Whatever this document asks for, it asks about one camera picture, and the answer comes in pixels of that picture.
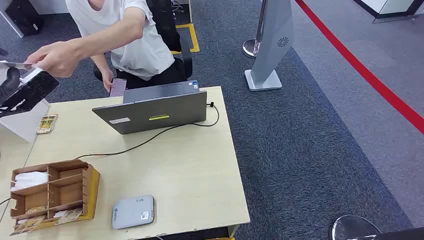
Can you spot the person's right hand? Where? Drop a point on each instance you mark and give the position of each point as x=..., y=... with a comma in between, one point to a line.
x=107, y=78

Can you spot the person's left hand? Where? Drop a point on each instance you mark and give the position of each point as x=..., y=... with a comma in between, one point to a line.
x=59, y=59

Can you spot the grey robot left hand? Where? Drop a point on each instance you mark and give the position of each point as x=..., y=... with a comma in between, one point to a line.
x=10, y=82

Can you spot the white ID card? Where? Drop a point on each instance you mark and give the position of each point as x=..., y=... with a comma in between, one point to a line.
x=13, y=63

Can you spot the gold room key card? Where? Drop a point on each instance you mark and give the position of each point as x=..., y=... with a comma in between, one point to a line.
x=28, y=225
x=35, y=209
x=68, y=216

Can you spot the person's left forearm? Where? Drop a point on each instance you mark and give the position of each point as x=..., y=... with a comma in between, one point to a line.
x=109, y=39

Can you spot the person's right forearm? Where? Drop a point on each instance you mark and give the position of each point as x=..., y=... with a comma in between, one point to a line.
x=98, y=62

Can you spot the person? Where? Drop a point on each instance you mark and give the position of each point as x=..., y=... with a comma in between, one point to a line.
x=142, y=49

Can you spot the gold patterned card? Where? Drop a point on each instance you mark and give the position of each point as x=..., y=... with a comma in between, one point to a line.
x=46, y=123

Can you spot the grey card reader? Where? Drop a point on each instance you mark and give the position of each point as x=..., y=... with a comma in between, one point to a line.
x=133, y=212

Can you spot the white partition box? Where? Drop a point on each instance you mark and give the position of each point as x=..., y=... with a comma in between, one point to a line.
x=23, y=125

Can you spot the grey laptop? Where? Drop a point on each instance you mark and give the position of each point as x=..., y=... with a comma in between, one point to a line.
x=149, y=112

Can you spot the black box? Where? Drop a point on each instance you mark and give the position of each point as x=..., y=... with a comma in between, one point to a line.
x=24, y=16

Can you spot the white furniture leg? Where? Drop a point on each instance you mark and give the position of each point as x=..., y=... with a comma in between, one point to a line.
x=10, y=20

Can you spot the black office chair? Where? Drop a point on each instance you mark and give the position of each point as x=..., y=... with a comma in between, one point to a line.
x=169, y=26

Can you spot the white plastic bag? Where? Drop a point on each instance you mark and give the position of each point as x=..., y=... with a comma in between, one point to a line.
x=29, y=180

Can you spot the wooden compartment organizer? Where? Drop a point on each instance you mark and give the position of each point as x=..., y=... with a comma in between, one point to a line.
x=69, y=185

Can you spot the grey standing sign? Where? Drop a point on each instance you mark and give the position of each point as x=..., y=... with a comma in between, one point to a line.
x=271, y=39

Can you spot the chrome dome base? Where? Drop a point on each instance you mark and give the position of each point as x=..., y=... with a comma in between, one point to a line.
x=351, y=230

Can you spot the white glass cabinet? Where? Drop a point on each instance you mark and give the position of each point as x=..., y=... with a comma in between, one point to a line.
x=391, y=6

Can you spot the black curved panel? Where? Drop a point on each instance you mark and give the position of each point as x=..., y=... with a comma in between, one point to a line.
x=404, y=236

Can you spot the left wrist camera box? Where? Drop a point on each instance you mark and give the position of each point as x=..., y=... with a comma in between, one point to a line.
x=33, y=93

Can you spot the chrome stanchion post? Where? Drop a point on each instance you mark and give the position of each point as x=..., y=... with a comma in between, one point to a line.
x=249, y=48

